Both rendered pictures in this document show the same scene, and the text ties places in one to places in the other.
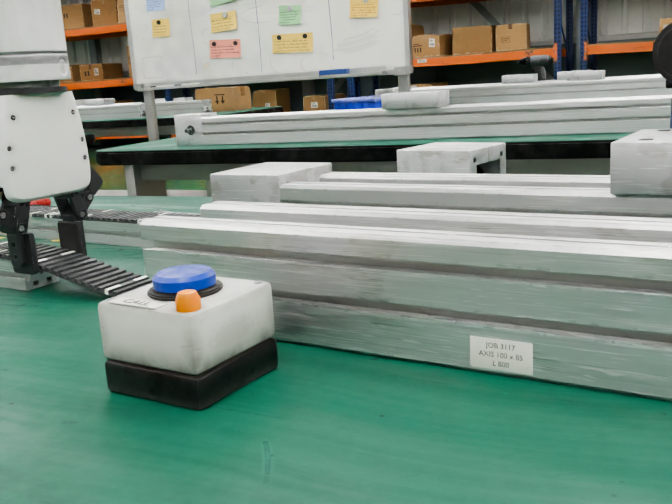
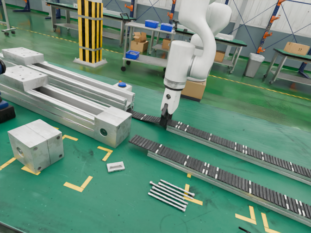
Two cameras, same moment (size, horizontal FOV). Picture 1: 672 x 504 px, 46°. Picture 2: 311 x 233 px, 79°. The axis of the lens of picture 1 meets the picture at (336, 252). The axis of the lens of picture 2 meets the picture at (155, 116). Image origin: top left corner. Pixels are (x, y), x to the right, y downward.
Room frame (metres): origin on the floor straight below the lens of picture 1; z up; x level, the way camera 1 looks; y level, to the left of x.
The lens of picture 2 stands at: (1.43, 0.06, 1.23)
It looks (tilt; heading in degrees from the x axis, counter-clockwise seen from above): 30 degrees down; 165
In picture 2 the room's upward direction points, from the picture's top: 11 degrees clockwise
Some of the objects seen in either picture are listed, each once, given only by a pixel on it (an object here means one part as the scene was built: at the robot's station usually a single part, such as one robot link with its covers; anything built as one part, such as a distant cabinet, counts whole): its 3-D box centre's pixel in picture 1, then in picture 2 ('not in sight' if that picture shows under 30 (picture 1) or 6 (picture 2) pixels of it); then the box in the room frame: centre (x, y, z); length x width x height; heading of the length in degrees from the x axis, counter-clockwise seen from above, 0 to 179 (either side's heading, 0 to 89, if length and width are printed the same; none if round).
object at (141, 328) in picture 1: (199, 329); (121, 91); (0.49, 0.09, 0.81); 0.10 x 0.08 x 0.06; 147
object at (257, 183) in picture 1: (268, 213); (115, 125); (0.84, 0.07, 0.83); 0.12 x 0.09 x 0.10; 147
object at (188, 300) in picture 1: (187, 299); not in sight; (0.45, 0.09, 0.85); 0.01 x 0.01 x 0.01
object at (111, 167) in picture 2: not in sight; (115, 167); (1.00, 0.08, 0.78); 0.05 x 0.03 x 0.01; 102
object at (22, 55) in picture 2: not in sight; (24, 58); (0.31, -0.42, 0.87); 0.16 x 0.11 x 0.07; 57
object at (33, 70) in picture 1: (24, 72); (174, 82); (0.77, 0.28, 0.99); 0.09 x 0.08 x 0.03; 147
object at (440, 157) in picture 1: (447, 186); (41, 143); (0.95, -0.14, 0.83); 0.11 x 0.10 x 0.10; 140
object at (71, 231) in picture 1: (79, 225); (163, 120); (0.80, 0.26, 0.83); 0.03 x 0.03 x 0.07; 57
